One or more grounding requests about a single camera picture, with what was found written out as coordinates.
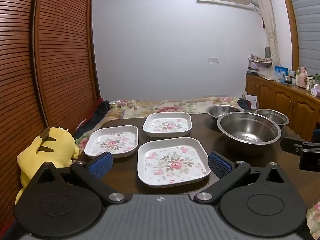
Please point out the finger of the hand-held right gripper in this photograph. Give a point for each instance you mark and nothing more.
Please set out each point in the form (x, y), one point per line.
(316, 135)
(291, 145)

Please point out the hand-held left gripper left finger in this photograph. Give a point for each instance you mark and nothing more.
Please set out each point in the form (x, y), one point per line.
(101, 163)

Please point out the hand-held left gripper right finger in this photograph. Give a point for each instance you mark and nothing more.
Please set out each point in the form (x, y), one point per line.
(220, 165)

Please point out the square floral plate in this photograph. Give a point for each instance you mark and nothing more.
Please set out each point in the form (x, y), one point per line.
(172, 165)
(112, 142)
(167, 125)

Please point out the small steel bowl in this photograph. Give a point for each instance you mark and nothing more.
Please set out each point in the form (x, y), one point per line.
(272, 116)

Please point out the large steel bowl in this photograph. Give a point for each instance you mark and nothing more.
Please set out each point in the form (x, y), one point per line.
(247, 127)

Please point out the medium steel bowl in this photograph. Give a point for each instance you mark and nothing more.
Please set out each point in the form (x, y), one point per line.
(220, 112)

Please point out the tissue box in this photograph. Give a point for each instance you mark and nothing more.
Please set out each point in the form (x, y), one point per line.
(315, 91)

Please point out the wooden cabinet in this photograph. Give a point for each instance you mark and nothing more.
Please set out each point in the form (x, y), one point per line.
(282, 100)

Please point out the white jar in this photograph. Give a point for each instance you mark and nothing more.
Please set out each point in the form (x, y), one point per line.
(310, 83)

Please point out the yellow plush toy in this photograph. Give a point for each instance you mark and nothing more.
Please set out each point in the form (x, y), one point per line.
(50, 150)

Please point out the dark navy red clothing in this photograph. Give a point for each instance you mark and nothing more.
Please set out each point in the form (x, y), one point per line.
(100, 110)

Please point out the pink bottle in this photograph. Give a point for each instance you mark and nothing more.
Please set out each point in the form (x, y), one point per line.
(302, 78)

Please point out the white paper bag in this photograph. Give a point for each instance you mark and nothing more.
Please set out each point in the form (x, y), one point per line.
(253, 101)

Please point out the dark blue clothing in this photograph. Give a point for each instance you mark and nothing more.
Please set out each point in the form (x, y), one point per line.
(243, 104)

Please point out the blue box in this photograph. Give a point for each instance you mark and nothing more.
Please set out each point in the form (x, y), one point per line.
(281, 72)

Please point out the clear plastic bag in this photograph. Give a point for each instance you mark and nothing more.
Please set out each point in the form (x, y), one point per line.
(267, 74)

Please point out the floral bed blanket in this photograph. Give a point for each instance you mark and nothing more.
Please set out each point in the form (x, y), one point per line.
(162, 106)

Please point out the pile of folded cloths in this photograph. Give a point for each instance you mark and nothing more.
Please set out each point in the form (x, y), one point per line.
(258, 62)

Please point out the small grey fan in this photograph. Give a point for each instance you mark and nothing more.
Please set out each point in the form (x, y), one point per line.
(268, 52)

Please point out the wooden louvered wardrobe door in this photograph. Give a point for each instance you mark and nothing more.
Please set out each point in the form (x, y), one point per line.
(65, 55)
(15, 67)

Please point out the cream curtain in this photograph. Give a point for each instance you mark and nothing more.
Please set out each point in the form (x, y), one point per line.
(268, 25)

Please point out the white wall switch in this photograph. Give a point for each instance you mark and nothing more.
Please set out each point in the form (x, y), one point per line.
(213, 60)

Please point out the wooden window frame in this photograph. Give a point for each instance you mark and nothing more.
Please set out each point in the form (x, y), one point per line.
(291, 25)

